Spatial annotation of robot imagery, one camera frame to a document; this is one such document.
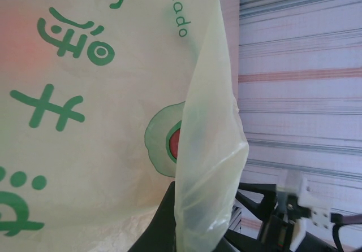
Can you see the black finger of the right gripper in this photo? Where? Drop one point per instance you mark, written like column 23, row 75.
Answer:
column 270, row 188

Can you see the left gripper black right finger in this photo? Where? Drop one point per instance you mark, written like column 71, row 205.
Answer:
column 229, row 243

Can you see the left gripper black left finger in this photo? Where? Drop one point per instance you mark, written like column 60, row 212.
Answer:
column 158, row 229

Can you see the yellow-green printed plastic bag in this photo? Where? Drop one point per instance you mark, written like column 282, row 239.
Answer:
column 85, row 108

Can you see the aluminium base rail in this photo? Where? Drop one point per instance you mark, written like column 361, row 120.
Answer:
column 237, row 216

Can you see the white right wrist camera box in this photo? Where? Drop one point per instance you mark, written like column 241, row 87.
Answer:
column 316, row 215

